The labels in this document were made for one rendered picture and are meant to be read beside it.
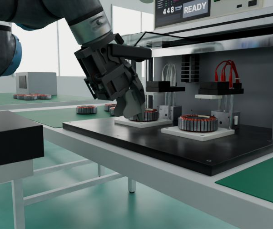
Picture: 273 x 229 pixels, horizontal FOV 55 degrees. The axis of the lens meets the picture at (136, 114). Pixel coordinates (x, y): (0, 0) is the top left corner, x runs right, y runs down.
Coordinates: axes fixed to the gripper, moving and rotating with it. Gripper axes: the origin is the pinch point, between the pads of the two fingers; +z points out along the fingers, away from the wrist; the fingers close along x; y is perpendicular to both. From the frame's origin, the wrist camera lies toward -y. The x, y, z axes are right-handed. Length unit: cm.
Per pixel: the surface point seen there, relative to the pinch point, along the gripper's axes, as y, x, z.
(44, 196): 18, -114, 65
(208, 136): -11.4, 7.4, 13.8
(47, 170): 0, -161, 76
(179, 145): -2.4, 6.0, 10.0
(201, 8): -46.1, -9.8, -10.1
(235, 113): -30.3, 3.6, 20.2
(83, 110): -18, -73, 19
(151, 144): 1.9, 1.3, 7.4
